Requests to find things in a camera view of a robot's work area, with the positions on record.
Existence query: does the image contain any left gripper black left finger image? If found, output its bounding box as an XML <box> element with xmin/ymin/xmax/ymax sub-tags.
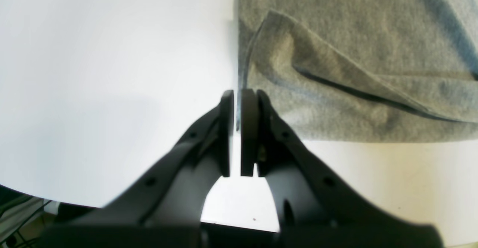
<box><xmin>41</xmin><ymin>90</ymin><xmax>235</xmax><ymax>248</ymax></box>

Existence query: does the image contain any grey T-shirt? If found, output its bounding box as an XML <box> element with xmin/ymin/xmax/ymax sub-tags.
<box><xmin>238</xmin><ymin>0</ymin><xmax>478</xmax><ymax>142</ymax></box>

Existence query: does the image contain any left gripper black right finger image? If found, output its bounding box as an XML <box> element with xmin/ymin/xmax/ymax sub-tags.
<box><xmin>240</xmin><ymin>89</ymin><xmax>443</xmax><ymax>248</ymax></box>

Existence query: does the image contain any aluminium frame rail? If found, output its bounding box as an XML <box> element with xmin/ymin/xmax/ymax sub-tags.
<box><xmin>0</xmin><ymin>185</ymin><xmax>59</xmax><ymax>248</ymax></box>

